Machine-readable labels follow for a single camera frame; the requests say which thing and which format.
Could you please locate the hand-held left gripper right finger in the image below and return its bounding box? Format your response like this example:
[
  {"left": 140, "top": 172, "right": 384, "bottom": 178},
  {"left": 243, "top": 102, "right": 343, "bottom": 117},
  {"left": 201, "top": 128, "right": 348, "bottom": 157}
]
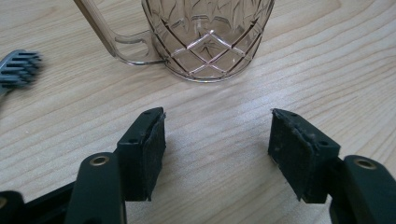
[{"left": 267, "top": 107, "right": 342, "bottom": 204}]

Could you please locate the blue grey toothbrush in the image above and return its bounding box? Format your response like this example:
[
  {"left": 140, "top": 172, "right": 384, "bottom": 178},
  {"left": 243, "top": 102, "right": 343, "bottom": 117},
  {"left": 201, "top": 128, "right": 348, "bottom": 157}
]
[{"left": 0, "top": 49, "right": 43, "bottom": 98}]

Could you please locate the clear patterned glass mug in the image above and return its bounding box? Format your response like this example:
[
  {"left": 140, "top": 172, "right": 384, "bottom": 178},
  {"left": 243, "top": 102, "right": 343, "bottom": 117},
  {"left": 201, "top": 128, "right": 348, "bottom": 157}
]
[{"left": 73, "top": 0, "right": 276, "bottom": 84}]

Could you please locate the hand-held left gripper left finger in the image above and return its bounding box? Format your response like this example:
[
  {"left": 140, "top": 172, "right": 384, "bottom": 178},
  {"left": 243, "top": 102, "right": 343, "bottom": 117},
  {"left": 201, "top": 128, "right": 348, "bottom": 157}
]
[{"left": 116, "top": 106, "right": 167, "bottom": 203}]

